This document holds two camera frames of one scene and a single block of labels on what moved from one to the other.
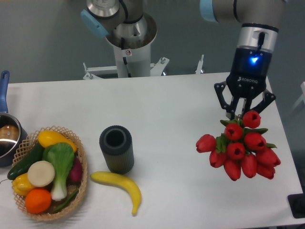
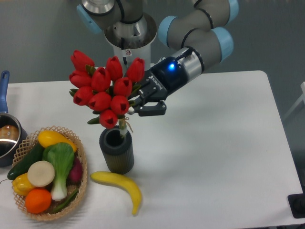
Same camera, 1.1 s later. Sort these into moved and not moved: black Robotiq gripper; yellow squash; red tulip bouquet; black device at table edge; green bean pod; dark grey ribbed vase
Moved: black Robotiq gripper; red tulip bouquet
Not moved: yellow squash; dark grey ribbed vase; black device at table edge; green bean pod
